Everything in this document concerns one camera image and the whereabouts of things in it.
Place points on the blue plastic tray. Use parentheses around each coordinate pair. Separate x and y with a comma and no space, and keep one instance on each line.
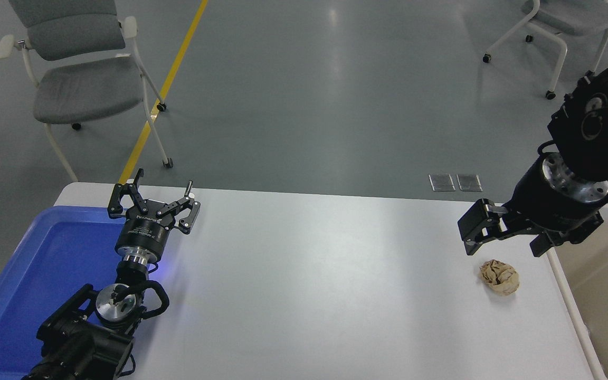
(45,264)

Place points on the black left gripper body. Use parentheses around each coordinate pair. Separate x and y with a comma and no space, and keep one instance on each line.
(143,235)

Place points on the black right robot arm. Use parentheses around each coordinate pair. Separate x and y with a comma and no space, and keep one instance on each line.
(594,116)

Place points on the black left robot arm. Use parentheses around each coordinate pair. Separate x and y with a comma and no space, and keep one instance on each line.
(82,343)

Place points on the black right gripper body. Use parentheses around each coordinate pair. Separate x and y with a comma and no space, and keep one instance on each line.
(541,206)

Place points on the grey chair with armrests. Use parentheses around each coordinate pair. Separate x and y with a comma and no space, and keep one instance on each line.
(87,87)

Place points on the grey chair on castors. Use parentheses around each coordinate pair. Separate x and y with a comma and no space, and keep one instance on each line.
(573,13)

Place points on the tan paper ball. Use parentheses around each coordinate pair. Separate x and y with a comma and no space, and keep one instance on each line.
(500,277)

